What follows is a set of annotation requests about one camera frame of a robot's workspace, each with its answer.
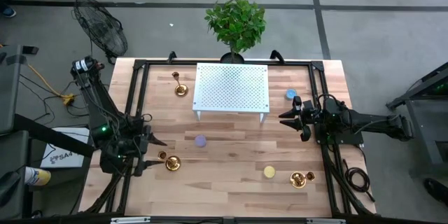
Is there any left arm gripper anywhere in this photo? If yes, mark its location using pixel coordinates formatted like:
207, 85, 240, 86
120, 125, 168, 177

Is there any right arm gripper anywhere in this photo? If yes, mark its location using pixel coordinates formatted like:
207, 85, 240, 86
279, 96, 326, 143

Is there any black plant pot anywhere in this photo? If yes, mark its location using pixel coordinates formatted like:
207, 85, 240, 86
220, 52, 246, 64

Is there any yellow candle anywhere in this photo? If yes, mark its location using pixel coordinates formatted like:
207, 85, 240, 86
262, 165, 277, 179

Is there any white perforated metal shelf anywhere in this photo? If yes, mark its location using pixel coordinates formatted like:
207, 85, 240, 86
192, 62, 271, 124

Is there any coiled black cable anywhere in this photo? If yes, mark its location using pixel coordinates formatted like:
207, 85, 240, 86
344, 159, 376, 203

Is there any person's blue shoe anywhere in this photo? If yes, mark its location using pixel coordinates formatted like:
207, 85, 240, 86
0, 4, 18, 19

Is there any black floor fan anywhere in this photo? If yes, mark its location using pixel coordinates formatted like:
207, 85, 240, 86
72, 0, 129, 64

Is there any short gold candlestick holder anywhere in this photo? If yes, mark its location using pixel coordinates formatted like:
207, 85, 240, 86
171, 71, 189, 97

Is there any black aluminium table frame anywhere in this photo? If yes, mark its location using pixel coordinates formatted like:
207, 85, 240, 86
79, 49, 377, 224

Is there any tall gold candlestick holder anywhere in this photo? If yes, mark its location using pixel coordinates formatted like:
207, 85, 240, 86
157, 150, 182, 172

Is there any dark grey equipment cart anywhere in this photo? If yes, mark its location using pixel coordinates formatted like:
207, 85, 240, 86
0, 43, 96, 220

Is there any person's black shoe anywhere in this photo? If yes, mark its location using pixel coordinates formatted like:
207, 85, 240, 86
423, 177, 448, 208

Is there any yellow extension cord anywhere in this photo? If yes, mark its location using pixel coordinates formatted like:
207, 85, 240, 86
0, 43, 76, 106

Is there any medium gold candlestick holder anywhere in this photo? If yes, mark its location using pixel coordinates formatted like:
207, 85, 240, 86
289, 170, 316, 190

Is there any silver metal bracket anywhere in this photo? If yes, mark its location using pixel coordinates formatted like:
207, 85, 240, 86
306, 218, 347, 224
110, 216, 152, 224

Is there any black metal cart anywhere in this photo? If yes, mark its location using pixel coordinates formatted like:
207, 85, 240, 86
386, 61, 448, 176

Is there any yellow and white can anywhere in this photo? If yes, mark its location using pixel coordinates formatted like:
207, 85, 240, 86
24, 166, 52, 187

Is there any green leafy plant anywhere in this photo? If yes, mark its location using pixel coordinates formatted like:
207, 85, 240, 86
204, 0, 267, 57

